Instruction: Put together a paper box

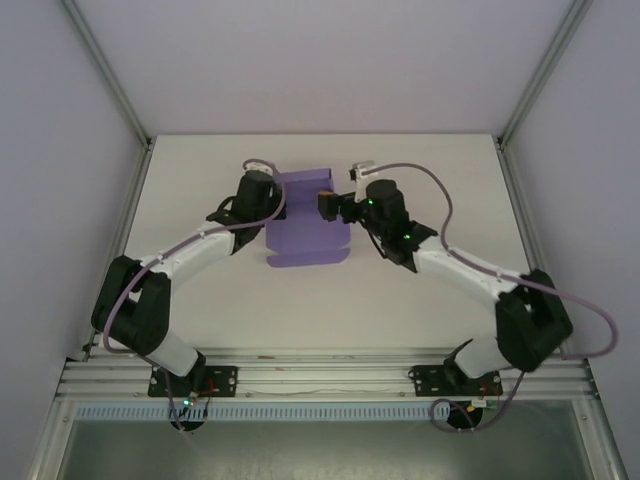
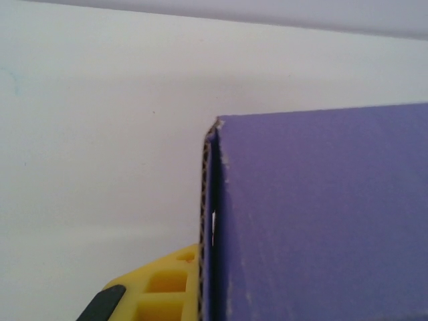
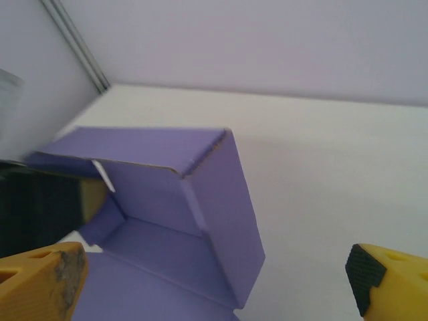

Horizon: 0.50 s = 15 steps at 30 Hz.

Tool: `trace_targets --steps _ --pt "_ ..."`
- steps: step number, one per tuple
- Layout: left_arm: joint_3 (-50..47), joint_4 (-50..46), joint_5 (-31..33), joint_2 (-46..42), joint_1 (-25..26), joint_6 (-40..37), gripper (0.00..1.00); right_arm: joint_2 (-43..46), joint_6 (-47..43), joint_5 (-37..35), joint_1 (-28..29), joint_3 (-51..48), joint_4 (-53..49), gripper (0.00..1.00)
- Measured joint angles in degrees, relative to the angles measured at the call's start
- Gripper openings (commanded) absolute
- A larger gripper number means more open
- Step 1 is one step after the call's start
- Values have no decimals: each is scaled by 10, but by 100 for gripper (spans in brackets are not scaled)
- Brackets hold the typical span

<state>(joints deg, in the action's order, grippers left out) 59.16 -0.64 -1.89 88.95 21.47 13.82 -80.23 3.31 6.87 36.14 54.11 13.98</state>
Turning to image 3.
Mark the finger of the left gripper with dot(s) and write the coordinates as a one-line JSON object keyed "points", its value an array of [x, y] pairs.
{"points": [[40, 207]]}

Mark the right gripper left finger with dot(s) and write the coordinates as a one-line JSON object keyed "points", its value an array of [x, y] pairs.
{"points": [[36, 287]]}

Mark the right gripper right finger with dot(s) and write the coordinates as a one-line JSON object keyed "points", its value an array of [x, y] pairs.
{"points": [[398, 281]]}

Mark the purple cardboard box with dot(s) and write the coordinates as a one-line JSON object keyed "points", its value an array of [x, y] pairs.
{"points": [[150, 250]]}

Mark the aluminium left corner post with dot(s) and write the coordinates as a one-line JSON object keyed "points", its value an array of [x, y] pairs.
{"points": [[80, 50]]}

